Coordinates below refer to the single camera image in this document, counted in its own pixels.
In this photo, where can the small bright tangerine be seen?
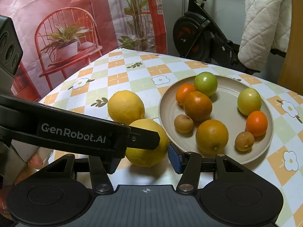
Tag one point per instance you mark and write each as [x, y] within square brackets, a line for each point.
[256, 123]
[183, 93]

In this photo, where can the beige round plate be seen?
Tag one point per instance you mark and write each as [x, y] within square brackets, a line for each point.
[227, 108]

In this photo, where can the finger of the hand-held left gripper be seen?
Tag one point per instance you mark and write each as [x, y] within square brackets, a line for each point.
[146, 138]

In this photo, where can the person's left hand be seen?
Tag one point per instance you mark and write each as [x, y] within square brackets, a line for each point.
[36, 161]

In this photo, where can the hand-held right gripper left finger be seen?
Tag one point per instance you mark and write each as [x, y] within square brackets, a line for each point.
[112, 165]

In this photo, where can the printed backdrop cloth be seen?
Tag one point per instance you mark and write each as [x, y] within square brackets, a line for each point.
[71, 16]

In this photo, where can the brown longan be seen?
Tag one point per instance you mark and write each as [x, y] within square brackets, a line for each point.
[183, 123]
[244, 141]

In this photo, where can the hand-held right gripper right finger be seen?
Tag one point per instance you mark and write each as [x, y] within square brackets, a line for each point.
[173, 159]

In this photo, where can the dark orange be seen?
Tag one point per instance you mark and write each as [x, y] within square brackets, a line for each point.
[211, 136]
[198, 106]

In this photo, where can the wooden board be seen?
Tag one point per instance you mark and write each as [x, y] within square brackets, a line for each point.
[294, 52]

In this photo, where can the checkered floral tablecloth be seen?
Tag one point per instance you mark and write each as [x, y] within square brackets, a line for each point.
[142, 75]

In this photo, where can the black exercise bike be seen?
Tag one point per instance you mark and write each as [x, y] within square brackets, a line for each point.
[194, 35]

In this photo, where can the green round fruit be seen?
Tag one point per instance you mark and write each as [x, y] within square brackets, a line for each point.
[249, 101]
[206, 84]

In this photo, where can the white quilted blanket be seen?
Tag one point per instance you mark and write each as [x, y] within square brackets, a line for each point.
[260, 28]

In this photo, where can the yellow lemon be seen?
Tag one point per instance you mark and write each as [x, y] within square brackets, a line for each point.
[125, 106]
[146, 157]

